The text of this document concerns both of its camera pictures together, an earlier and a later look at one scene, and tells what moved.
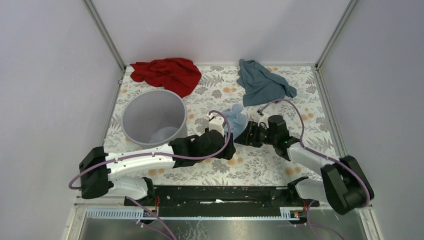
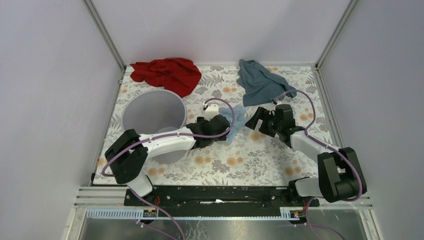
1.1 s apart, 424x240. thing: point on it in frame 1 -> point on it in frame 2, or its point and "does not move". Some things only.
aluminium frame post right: [341, 23] does not move
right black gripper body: [260, 135] -> [269, 126]
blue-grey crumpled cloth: [260, 85] does not move
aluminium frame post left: [92, 10] does not move
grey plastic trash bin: [154, 118] does not move
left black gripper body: [226, 153] -> [223, 138]
